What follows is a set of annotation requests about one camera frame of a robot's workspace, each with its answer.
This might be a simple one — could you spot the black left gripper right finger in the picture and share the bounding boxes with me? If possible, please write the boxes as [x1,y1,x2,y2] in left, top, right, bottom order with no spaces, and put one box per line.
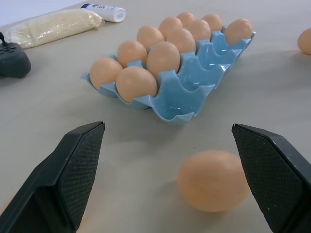
[231,123,311,233]

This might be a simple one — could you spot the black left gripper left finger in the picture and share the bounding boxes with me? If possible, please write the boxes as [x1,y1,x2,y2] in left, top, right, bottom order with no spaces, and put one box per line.
[0,121,106,233]

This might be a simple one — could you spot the blue plastic egg tray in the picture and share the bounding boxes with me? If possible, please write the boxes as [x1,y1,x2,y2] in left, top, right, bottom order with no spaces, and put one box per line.
[81,31,257,127]

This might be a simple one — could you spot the brown egg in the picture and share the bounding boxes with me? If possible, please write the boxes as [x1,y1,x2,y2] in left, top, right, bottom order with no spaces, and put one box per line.
[187,19,211,42]
[225,18,253,46]
[89,57,124,90]
[297,27,311,55]
[117,40,148,69]
[201,14,223,32]
[177,150,251,214]
[158,17,184,34]
[136,25,166,47]
[176,12,196,28]
[166,28,196,54]
[116,66,158,102]
[146,41,181,74]

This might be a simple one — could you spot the black game controller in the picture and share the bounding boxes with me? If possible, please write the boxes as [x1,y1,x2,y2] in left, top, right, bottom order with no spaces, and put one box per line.
[0,32,32,79]

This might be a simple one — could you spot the clear bag of grain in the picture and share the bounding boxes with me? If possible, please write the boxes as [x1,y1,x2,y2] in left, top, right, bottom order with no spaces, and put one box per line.
[4,8,105,50]

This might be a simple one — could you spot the white tube with blue print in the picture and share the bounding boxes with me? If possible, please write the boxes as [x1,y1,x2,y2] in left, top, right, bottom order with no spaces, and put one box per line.
[80,2,126,24]

